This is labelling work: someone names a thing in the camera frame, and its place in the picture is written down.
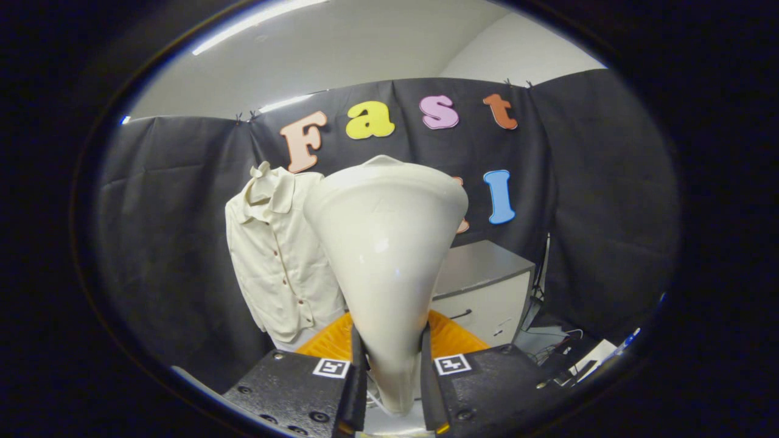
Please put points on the white cabinet with grey top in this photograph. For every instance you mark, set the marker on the white cabinet with grey top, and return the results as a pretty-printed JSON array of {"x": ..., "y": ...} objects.
[{"x": 487, "y": 267}]

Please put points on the white paper box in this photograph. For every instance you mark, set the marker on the white paper box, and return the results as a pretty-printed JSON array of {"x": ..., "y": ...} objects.
[{"x": 599, "y": 354}]

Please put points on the white clothes hanger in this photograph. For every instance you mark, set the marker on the white clothes hanger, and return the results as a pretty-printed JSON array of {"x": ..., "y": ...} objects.
[{"x": 261, "y": 170}]

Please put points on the cream button shirt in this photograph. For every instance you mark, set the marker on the cream button shirt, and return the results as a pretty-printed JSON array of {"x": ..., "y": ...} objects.
[{"x": 274, "y": 267}]

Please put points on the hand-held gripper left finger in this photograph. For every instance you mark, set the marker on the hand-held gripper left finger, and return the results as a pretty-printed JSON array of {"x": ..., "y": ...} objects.
[{"x": 298, "y": 389}]

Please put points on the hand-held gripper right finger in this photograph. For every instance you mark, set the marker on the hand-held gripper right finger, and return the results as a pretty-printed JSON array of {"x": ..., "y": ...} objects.
[{"x": 493, "y": 389}]

